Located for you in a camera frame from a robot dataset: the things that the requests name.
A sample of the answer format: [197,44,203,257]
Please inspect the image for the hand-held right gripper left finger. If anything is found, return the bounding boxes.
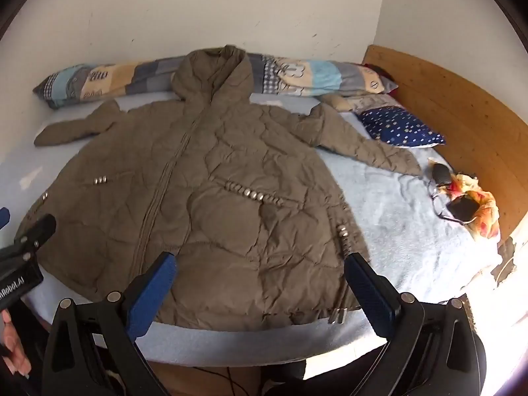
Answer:
[41,251,178,396]

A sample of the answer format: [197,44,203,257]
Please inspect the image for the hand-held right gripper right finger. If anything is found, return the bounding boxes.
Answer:
[344,252,481,396]

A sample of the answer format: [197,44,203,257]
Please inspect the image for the brown quilted hooded jacket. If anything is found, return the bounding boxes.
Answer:
[34,45,423,331]

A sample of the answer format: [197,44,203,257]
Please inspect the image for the person's left hand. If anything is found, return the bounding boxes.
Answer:
[0,309,32,380]

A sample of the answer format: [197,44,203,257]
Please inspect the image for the eyeglasses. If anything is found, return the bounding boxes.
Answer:
[427,169,471,225]

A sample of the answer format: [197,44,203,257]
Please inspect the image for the black phone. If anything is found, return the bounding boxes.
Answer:
[447,199,480,220]

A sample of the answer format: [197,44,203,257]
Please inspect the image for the orange floral cloth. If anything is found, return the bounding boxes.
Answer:
[429,159,501,240]

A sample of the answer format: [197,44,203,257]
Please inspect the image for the dark glasses case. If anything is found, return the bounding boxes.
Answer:
[431,163,453,185]

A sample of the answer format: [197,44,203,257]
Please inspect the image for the navy star print pillow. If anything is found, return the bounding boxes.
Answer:
[357,106,447,149]

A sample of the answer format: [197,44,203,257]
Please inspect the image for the beige patterned pillow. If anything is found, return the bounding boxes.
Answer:
[317,93,403,112]

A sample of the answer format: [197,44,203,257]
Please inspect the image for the wooden headboard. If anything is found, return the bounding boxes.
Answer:
[362,45,528,240]

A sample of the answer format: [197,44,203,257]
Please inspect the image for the dark red cloth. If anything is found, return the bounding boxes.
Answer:
[365,63,400,91]

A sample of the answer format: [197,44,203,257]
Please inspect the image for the rolled patchwork blanket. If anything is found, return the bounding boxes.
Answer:
[33,51,399,110]

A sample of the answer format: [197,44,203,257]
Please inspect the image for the black cable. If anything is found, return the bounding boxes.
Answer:
[194,365,248,396]

